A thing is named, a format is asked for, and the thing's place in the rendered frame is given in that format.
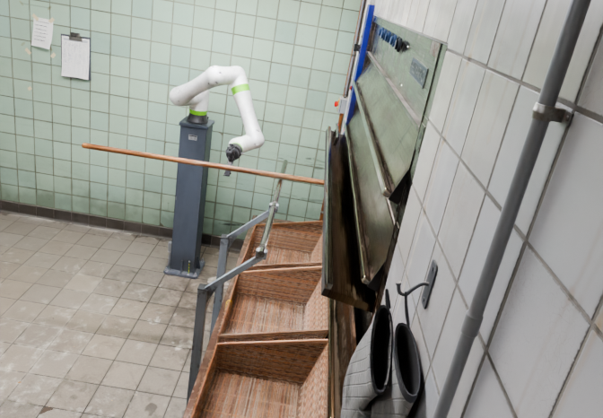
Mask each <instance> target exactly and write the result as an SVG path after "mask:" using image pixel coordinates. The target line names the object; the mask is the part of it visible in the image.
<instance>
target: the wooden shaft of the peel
mask: <svg viewBox="0 0 603 418"><path fill-rule="evenodd" d="M82 148H85V149H92V150H97V151H104V152H114V153H120V154H125V155H132V156H137V157H144V158H149V159H155V160H161V161H172V162H178V163H184V164H189V165H196V166H201V167H207V168H213V169H219V170H230V171H236V172H241V173H248V174H253V175H259V176H265V177H271V178H277V179H288V180H293V181H300V182H305V183H311V184H317V185H323V186H324V180H323V179H312V178H306V177H300V176H294V175H288V174H283V173H276V172H271V171H265V170H254V169H248V168H242V167H236V166H231V165H225V164H219V163H213V162H207V161H196V160H190V159H184V158H179V157H173V156H167V155H161V154H155V153H149V152H139V151H132V150H127V149H121V148H115V147H109V146H103V145H97V144H87V143H83V144H82Z"/></svg>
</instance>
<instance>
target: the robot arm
mask: <svg viewBox="0 0 603 418"><path fill-rule="evenodd" d="M221 85H230V88H231V90H232V95H233V96H232V97H233V98H234V100H235V102H236V104H237V107H238V109H239V112H240V116H241V119H242V122H243V125H244V128H245V131H246V134H245V135H244V136H240V137H236V138H233V139H231V141H230V142H229V145H228V147H227V150H225V151H226V157H227V158H228V161H227V163H228V165H231V166H233V165H232V164H233V162H234V161H235V160H237V159H239V158H240V157H241V155H242V154H244V153H245V152H247V151H250V150H254V149H257V148H260V147H261V146H262V145H263V144H264V142H265V138H264V136H263V134H262V132H261V129H260V127H259V124H258V120H257V117H256V113H255V110H254V106H253V102H252V97H251V91H250V89H249V83H248V79H247V76H246V73H245V71H244V69H243V68H241V67H240V66H218V65H213V66H210V67H209V68H208V69H207V70H206V71H204V72H203V73H202V74H201V75H199V76H198V77H197V78H195V79H194V80H192V81H190V82H188V83H185V84H182V85H180V86H177V87H175V88H173V89H172V90H171V91H170V101H171V102H172V103H173V104H174V105H176V106H189V114H188V117H187V122H189V123H192V124H198V125H204V124H207V123H208V119H209V117H208V116H207V111H208V102H209V90H210V89H212V88H214V87H217V86H221ZM230 174H231V171H230V170H226V171H225V172H224V174H223V175H224V176H227V177H230Z"/></svg>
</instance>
